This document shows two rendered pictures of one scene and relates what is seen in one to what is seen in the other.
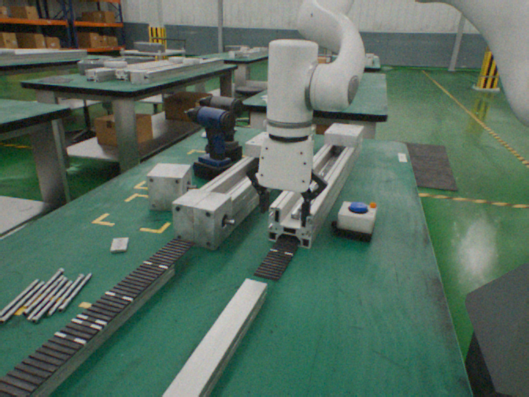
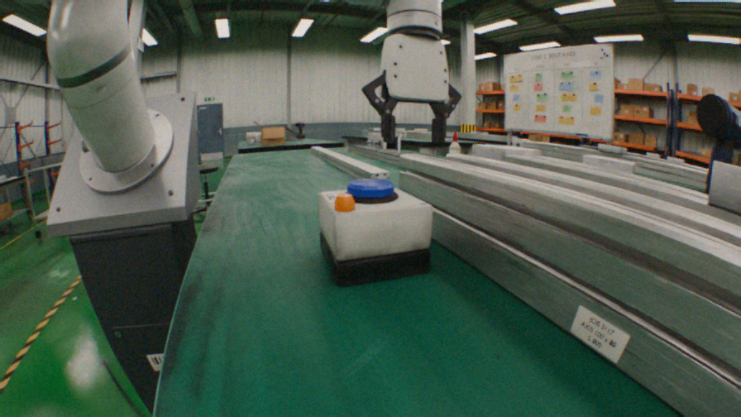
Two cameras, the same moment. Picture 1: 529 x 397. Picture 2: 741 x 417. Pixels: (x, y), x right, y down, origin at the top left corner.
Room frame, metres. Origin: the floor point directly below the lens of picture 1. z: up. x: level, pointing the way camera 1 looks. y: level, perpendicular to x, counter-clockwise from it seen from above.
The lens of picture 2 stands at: (1.04, -0.37, 0.90)
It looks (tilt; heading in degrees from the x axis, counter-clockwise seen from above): 15 degrees down; 142
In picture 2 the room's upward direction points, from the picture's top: straight up
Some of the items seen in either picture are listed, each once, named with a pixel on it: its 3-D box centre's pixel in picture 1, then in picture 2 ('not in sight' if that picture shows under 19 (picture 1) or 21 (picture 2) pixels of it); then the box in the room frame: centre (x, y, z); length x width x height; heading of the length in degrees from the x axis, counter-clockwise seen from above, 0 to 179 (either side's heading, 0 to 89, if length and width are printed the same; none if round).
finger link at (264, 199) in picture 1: (259, 195); (444, 122); (0.75, 0.01, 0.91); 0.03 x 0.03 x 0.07; 71
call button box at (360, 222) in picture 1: (353, 220); (379, 227); (0.85, -0.21, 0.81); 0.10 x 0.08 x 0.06; 70
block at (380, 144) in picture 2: not in sight; (384, 143); (-0.04, 0.57, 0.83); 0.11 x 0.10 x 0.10; 74
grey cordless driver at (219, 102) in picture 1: (217, 127); not in sight; (1.42, 0.18, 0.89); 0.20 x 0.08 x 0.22; 59
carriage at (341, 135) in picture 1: (343, 138); not in sight; (1.39, -0.28, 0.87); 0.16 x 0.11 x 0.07; 160
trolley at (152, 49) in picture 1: (158, 78); not in sight; (5.92, 1.58, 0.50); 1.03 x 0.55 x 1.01; 171
